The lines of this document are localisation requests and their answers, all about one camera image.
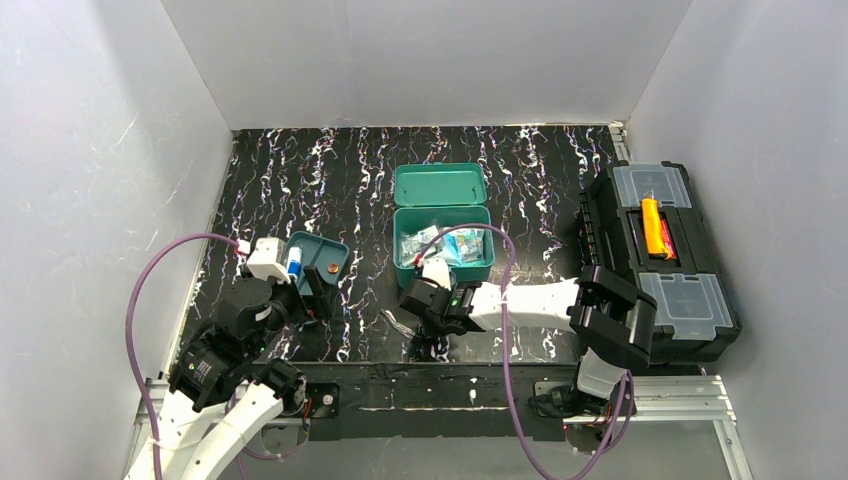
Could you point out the aluminium frame rail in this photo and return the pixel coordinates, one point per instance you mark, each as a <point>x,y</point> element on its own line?
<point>440,400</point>

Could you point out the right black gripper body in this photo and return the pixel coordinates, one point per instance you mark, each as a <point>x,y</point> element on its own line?
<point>419,304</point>

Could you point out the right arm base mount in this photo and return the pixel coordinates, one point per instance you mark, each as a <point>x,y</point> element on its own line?
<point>562,401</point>

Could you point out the black tool box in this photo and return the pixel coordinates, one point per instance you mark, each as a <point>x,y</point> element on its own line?
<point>696,321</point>

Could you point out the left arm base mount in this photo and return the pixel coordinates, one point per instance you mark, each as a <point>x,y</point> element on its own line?
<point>321,400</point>

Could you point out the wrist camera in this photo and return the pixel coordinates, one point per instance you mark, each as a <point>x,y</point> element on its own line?
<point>266,260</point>
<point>436,270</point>

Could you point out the small scissors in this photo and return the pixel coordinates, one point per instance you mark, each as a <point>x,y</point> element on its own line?
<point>404,330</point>

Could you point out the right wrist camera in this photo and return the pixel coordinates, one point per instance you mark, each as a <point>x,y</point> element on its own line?
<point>436,270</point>

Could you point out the teal medicine box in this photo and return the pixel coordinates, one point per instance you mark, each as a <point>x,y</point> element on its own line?
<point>433,196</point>

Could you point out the white ointment tube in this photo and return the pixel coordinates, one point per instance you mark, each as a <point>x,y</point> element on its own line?
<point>294,263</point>

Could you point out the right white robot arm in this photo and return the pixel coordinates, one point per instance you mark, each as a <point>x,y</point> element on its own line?
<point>612,317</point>

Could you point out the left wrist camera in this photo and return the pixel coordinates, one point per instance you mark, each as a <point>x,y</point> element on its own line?
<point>266,260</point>

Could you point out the teal insert tray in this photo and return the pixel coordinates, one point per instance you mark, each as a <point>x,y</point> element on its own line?
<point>330,257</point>

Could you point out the orange tool in toolbox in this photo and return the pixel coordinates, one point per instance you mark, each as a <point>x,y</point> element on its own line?
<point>653,232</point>

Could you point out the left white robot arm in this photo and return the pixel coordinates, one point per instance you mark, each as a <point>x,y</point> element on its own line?
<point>220,394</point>

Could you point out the blue white pouch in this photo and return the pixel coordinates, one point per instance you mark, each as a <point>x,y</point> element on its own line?
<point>463,247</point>

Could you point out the clear bag of packets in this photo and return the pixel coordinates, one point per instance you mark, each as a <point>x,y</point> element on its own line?
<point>417,245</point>

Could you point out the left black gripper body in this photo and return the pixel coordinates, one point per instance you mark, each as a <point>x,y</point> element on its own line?
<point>315,301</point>

